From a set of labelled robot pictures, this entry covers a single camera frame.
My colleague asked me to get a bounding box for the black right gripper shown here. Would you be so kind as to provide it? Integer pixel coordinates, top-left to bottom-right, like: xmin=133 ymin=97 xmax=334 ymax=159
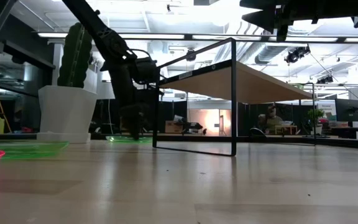
xmin=239 ymin=0 xmax=315 ymax=42

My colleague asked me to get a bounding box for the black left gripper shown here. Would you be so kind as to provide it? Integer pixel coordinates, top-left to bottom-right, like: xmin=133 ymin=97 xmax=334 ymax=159
xmin=118 ymin=86 xmax=158 ymax=140

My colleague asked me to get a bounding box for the cardboard box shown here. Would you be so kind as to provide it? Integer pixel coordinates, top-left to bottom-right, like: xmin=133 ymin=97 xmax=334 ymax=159
xmin=165 ymin=120 xmax=185 ymax=134

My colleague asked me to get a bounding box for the black studio light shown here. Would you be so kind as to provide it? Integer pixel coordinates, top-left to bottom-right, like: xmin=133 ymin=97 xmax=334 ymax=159
xmin=283 ymin=45 xmax=312 ymax=65
xmin=315 ymin=74 xmax=335 ymax=85

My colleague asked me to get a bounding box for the white hexagonal plant pot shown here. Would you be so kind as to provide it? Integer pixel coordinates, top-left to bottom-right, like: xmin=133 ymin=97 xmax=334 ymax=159
xmin=36 ymin=85 xmax=98 ymax=144

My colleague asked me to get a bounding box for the green cactus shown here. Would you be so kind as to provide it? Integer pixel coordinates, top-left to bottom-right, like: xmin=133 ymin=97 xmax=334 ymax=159
xmin=57 ymin=22 xmax=93 ymax=89

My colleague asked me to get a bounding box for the long linear ceiling light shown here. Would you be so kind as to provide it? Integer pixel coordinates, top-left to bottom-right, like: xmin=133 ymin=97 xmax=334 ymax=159
xmin=35 ymin=30 xmax=358 ymax=44

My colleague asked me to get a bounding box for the person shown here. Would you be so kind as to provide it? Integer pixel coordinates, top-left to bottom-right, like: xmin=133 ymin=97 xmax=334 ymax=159
xmin=258 ymin=105 xmax=284 ymax=135

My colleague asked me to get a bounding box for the small potted green plant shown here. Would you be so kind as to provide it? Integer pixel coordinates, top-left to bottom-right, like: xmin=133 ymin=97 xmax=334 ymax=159
xmin=306 ymin=108 xmax=325 ymax=136

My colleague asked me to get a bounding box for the white printed poster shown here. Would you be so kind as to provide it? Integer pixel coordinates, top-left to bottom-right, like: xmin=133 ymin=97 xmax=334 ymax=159
xmin=317 ymin=101 xmax=337 ymax=121

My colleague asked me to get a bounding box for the low wooden bench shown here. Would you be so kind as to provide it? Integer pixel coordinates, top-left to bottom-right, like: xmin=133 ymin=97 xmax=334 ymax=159
xmin=273 ymin=124 xmax=298 ymax=136

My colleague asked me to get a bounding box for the black monitor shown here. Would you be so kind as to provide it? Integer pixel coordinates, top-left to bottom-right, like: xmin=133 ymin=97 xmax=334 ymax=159
xmin=335 ymin=98 xmax=358 ymax=123

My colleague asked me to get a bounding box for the silver ventilation duct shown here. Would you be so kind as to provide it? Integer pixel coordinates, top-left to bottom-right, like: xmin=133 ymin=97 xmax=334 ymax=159
xmin=255 ymin=43 xmax=288 ymax=65

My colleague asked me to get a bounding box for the black metal rig frame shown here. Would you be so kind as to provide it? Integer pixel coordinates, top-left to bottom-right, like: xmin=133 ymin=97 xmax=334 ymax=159
xmin=88 ymin=133 xmax=358 ymax=151

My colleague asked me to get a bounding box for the wooden shelf with black frame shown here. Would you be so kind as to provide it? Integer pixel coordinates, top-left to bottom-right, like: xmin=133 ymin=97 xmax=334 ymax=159
xmin=152 ymin=37 xmax=318 ymax=157

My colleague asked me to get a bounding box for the round black hanging camera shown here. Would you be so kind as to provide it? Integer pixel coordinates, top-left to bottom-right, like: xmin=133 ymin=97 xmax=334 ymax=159
xmin=185 ymin=48 xmax=197 ymax=62

